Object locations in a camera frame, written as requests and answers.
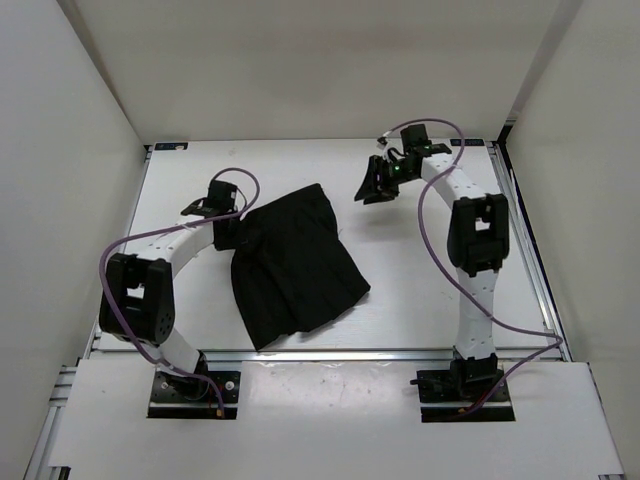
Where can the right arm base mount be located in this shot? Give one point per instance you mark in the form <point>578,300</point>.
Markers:
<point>469,390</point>

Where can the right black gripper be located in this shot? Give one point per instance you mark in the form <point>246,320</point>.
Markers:
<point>372,190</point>

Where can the left blue corner label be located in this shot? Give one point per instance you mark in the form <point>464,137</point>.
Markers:
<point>171,146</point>

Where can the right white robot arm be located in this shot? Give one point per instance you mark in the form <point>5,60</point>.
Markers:
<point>478,240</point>

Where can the front aluminium rail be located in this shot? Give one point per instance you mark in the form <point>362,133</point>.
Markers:
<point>421,355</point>

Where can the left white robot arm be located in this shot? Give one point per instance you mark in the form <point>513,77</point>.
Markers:
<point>138,304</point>

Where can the blue corner label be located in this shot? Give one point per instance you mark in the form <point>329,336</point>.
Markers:
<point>171,146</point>
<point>470,142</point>

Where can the right blue corner label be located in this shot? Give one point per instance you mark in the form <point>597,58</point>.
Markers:
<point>470,142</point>

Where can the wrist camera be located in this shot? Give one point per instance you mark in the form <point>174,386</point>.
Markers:
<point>220,200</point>
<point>415,142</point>

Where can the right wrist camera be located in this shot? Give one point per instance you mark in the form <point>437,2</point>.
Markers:
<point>415,142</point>

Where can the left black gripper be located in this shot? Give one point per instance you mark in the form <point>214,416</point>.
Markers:
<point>233,242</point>

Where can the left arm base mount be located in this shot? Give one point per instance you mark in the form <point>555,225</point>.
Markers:
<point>177,397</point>

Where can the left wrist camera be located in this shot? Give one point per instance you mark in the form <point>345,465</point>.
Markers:
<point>220,200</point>

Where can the black pleated skirt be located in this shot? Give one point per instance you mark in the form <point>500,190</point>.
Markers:
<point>291,273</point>

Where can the left aluminium frame rail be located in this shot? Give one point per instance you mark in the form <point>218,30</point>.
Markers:
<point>39,465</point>

